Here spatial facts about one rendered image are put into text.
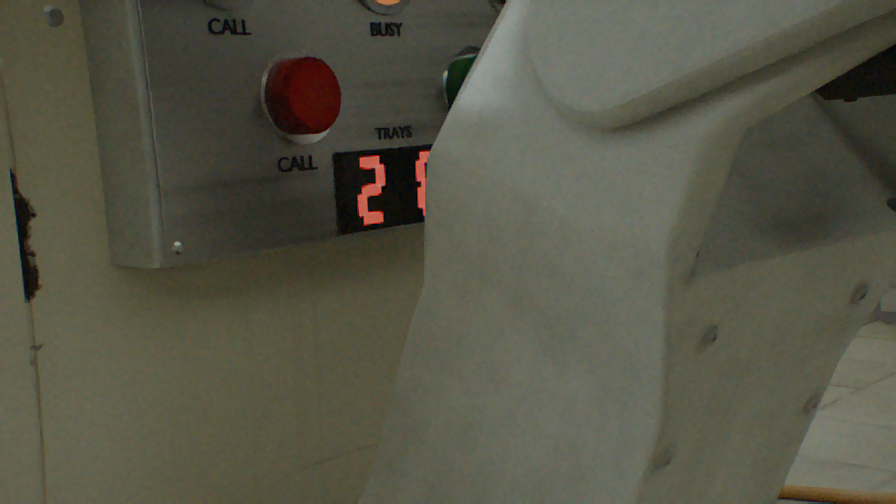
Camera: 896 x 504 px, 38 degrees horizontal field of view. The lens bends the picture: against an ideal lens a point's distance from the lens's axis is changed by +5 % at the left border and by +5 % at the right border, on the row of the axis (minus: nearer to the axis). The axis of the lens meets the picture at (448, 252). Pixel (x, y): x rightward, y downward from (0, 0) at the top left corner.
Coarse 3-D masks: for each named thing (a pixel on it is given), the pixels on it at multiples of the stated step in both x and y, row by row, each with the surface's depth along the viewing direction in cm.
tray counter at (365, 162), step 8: (360, 160) 52; (368, 160) 52; (376, 160) 52; (360, 168) 52; (376, 168) 52; (360, 176) 52; (376, 176) 52; (384, 176) 53; (360, 184) 52; (376, 184) 52; (384, 184) 53; (368, 192) 52; (376, 192) 52; (384, 192) 53; (360, 200) 52; (384, 200) 53; (360, 208) 52; (384, 208) 53; (368, 216) 52; (376, 216) 52
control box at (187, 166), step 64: (128, 0) 44; (192, 0) 46; (256, 0) 48; (320, 0) 50; (448, 0) 55; (128, 64) 45; (192, 64) 46; (256, 64) 48; (384, 64) 53; (448, 64) 55; (128, 128) 45; (192, 128) 46; (256, 128) 48; (384, 128) 53; (128, 192) 46; (192, 192) 46; (256, 192) 48; (320, 192) 50; (128, 256) 46; (192, 256) 46
